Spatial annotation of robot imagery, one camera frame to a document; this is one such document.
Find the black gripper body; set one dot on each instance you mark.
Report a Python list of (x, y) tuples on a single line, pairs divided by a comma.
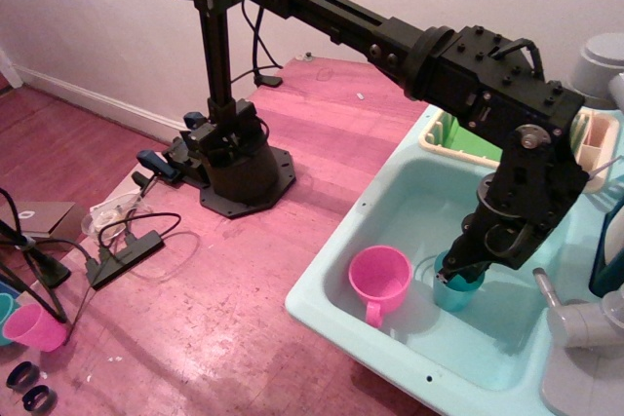
[(493, 236)]

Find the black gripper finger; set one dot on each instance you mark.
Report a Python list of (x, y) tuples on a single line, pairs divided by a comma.
[(447, 268), (473, 272)]

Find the teal plastic cup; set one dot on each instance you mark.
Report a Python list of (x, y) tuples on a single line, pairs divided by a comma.
[(457, 293)]

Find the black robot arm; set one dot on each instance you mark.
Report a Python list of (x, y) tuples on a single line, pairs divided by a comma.
[(494, 88)]

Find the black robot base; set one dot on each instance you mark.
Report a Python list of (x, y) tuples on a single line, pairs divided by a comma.
[(232, 163)]

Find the light teal toy sink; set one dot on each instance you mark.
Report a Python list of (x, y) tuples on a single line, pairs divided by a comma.
[(487, 359)]

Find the pink plastic cup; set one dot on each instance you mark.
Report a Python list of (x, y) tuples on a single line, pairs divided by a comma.
[(32, 326)]

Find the teal cup at edge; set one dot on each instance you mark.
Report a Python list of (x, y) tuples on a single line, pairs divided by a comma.
[(8, 305)]

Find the lilac utensil in rack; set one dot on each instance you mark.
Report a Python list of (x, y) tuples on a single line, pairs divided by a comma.
[(594, 173)]

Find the pink plastic mug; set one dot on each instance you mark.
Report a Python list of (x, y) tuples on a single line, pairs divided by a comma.
[(381, 277)]

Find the green cutting board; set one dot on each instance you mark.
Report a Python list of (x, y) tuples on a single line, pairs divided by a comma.
[(460, 140)]

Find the cream dish rack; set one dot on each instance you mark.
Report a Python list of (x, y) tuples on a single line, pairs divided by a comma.
[(593, 140)]

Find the grey toy faucet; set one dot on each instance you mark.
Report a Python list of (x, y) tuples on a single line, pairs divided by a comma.
[(582, 325)]

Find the grey cylindrical container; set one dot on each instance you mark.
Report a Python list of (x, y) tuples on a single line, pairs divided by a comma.
[(598, 72)]

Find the blue black clamp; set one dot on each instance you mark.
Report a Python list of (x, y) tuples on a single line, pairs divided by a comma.
[(160, 168)]

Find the black usb hub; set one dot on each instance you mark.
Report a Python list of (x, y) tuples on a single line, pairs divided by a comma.
[(112, 265)]

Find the clear plastic bag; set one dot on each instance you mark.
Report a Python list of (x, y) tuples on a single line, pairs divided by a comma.
[(95, 222)]

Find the black tripod legs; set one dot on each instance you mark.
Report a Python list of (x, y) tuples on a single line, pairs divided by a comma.
[(30, 254)]

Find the brown cardboard box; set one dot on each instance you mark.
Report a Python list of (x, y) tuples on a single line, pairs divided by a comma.
[(51, 220)]

